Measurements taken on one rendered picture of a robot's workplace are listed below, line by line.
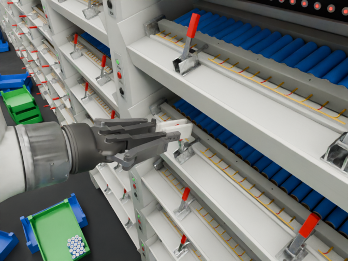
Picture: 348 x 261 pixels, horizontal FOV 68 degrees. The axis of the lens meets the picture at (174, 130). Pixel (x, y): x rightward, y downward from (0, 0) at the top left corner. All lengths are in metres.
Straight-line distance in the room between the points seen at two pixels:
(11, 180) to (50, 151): 0.05
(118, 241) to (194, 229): 0.91
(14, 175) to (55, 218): 1.26
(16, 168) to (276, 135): 0.31
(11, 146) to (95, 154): 0.10
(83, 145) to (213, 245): 0.41
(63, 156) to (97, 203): 1.37
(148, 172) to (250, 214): 0.41
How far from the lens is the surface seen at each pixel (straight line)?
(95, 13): 0.81
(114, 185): 1.34
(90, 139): 0.39
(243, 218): 0.48
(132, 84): 0.63
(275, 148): 0.34
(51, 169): 0.38
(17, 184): 0.37
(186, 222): 0.70
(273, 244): 0.47
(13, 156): 0.36
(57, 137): 0.37
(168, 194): 0.75
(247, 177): 0.50
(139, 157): 0.41
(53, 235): 1.59
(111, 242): 1.56
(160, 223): 0.94
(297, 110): 0.35
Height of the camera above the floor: 1.32
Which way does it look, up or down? 37 degrees down
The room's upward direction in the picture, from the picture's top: straight up
